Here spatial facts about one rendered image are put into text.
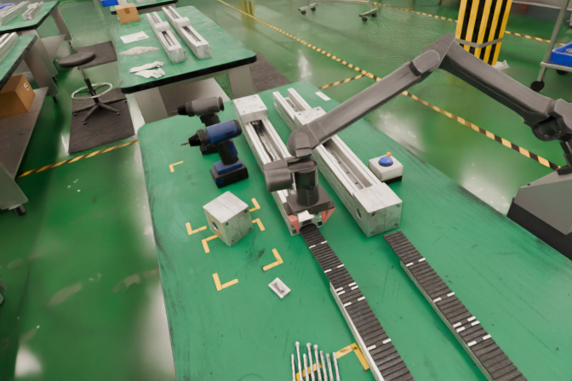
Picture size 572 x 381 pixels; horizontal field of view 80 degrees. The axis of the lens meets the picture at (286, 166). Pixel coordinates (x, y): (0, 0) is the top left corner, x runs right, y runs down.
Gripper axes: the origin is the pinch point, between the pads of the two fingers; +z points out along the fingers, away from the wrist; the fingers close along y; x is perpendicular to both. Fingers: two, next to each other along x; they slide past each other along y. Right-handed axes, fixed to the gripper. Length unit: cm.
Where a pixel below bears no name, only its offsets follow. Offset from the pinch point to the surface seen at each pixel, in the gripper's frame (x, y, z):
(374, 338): 32.1, -1.1, 2.6
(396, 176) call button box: -11.4, -33.6, 3.1
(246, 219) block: -9.3, 15.9, 0.6
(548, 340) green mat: 43, -33, 6
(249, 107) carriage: -65, 1, -7
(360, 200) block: 0.7, -14.4, -3.7
